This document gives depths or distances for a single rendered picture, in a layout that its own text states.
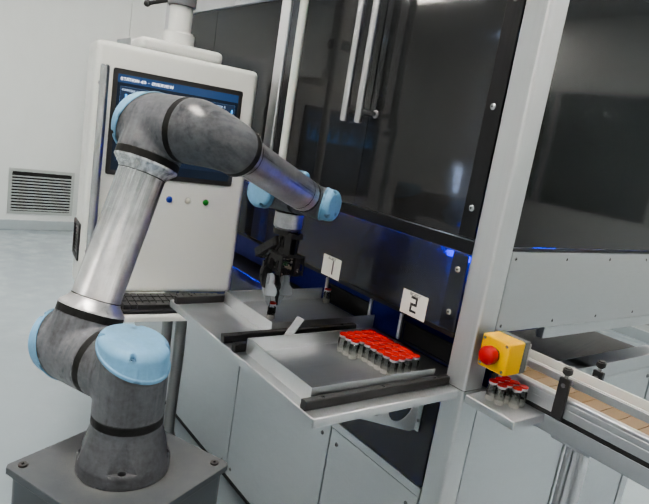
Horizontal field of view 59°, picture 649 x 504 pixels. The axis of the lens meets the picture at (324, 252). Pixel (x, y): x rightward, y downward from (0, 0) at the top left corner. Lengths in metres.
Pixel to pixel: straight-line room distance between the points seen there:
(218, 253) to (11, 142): 4.57
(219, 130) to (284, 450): 1.22
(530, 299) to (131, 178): 0.91
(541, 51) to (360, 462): 1.10
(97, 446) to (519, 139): 0.96
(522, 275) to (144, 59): 1.22
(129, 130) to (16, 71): 5.31
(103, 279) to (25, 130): 5.38
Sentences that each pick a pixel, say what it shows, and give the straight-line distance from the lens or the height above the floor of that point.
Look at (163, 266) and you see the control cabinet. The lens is 1.96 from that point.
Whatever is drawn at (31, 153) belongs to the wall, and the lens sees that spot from 6.43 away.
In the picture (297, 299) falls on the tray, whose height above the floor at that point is 0.88.
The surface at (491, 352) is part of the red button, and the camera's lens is 1.25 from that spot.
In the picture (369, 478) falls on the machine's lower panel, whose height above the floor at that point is 0.53.
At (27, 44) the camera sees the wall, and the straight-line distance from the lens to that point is 6.40.
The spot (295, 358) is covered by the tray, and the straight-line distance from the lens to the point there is 1.34.
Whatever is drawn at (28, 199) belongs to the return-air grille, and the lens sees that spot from 6.48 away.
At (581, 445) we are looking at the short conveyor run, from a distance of 1.35.
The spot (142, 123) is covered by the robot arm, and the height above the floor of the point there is 1.35.
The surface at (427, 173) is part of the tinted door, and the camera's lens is 1.42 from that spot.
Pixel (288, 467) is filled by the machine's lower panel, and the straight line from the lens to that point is 1.97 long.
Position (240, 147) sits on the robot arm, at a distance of 1.02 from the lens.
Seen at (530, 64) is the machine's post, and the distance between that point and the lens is 1.28.
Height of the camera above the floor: 1.38
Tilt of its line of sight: 11 degrees down
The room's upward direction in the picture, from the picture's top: 9 degrees clockwise
